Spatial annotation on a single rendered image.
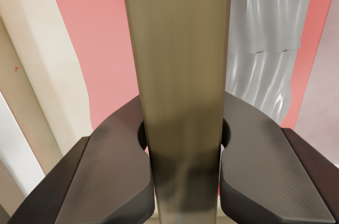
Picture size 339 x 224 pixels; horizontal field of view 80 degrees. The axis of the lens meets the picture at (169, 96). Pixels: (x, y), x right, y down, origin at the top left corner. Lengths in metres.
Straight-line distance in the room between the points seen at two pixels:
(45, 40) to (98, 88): 0.06
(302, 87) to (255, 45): 0.07
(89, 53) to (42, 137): 0.11
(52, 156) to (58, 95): 0.07
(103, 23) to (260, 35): 0.13
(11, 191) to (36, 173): 2.16
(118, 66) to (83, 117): 0.07
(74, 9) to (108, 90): 0.08
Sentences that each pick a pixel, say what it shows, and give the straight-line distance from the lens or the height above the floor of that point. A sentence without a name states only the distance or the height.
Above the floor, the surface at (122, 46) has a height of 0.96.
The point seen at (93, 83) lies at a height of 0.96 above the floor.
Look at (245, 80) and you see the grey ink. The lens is 0.20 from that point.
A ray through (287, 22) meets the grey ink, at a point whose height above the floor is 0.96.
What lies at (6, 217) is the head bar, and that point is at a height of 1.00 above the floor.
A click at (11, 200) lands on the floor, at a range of 2.53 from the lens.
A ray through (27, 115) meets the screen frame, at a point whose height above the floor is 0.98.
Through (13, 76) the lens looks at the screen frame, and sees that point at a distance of 0.23.
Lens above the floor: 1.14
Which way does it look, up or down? 61 degrees down
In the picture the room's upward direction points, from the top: 178 degrees counter-clockwise
